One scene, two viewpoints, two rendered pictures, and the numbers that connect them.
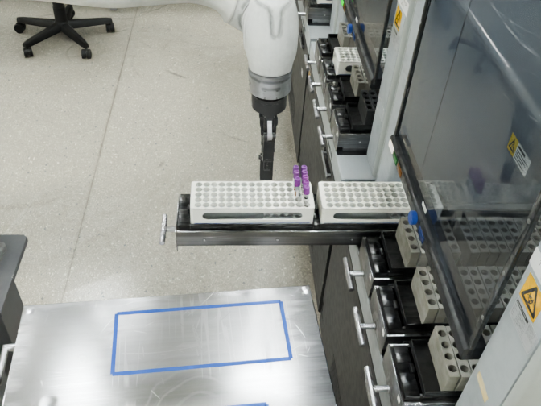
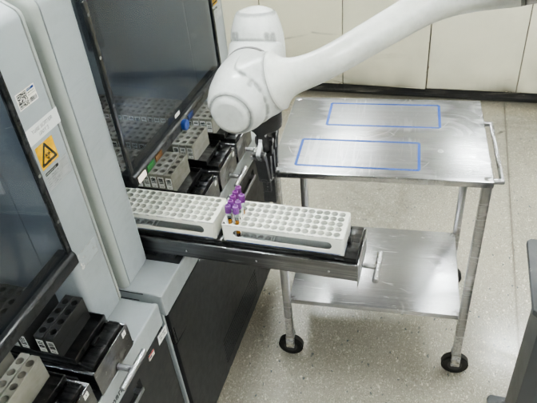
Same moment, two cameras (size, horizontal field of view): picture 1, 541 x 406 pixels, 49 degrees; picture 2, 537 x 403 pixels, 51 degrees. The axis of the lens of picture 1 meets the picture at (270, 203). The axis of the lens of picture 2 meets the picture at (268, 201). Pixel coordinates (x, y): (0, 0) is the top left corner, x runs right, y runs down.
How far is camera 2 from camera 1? 2.09 m
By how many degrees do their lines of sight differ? 97
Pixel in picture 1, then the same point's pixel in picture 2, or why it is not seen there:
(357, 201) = (192, 200)
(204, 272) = not seen: outside the picture
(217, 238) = not seen: hidden behind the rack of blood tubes
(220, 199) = (318, 221)
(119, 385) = (414, 138)
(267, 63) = not seen: hidden behind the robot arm
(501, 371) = (222, 44)
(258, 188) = (276, 225)
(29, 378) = (474, 146)
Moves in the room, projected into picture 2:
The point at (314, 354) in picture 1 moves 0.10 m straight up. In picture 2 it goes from (287, 139) to (285, 109)
